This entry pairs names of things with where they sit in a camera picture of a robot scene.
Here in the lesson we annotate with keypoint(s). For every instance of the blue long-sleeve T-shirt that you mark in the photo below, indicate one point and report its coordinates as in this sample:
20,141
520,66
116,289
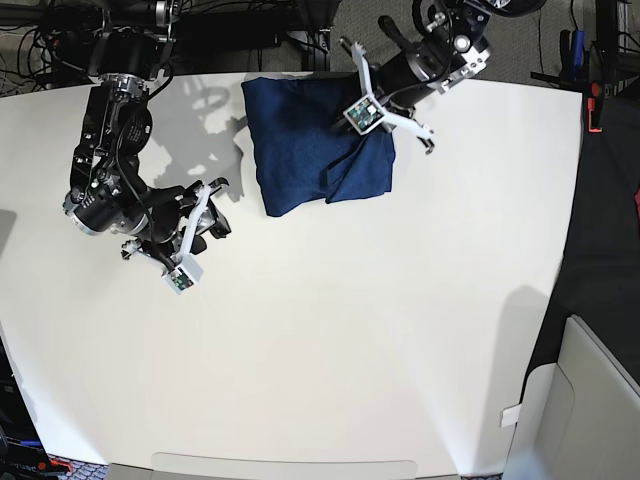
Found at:
300,155

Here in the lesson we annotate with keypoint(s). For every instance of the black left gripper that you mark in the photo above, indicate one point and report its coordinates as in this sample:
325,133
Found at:
398,85

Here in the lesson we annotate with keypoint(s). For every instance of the black cloth sheet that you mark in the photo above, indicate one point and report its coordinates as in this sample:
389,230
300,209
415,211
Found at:
599,274

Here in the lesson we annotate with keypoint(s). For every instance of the grey tray at bottom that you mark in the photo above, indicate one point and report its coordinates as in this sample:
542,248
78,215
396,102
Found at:
176,466

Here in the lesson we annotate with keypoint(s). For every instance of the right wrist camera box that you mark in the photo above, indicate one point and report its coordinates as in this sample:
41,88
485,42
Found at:
186,274

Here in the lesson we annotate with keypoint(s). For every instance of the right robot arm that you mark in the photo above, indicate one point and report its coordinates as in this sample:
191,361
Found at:
106,192

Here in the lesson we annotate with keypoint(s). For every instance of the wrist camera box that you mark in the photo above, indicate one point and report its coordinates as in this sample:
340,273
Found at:
186,274
364,115

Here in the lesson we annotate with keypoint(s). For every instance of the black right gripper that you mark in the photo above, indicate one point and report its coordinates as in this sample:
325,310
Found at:
180,224

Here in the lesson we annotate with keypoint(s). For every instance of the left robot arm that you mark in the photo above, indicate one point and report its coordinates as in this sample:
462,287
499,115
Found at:
452,48

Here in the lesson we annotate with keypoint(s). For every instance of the black power supply box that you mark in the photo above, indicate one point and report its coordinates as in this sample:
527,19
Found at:
231,31

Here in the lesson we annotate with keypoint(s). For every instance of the grey plastic bin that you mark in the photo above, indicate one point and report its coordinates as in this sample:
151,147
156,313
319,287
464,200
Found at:
579,417

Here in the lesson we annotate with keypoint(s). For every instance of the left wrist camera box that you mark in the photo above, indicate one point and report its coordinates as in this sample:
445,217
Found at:
364,115

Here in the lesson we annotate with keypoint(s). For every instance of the red clamp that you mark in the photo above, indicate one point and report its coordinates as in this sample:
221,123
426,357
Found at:
593,108

